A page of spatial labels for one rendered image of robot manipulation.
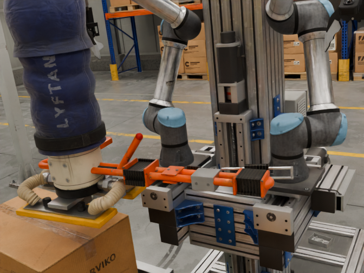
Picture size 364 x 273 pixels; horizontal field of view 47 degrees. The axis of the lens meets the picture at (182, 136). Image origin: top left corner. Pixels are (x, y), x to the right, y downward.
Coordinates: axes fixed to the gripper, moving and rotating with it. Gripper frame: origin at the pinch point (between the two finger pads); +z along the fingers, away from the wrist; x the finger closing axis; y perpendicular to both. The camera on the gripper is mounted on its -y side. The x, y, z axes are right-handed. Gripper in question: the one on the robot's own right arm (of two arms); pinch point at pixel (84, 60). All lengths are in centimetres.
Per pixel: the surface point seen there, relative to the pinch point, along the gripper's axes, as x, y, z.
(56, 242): -11, -40, 57
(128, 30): 614, 808, 44
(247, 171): -78, -25, 28
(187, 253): 22, 90, 152
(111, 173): -36, -33, 30
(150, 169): -49, -30, 28
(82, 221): -32, -45, 41
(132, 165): -41, -29, 29
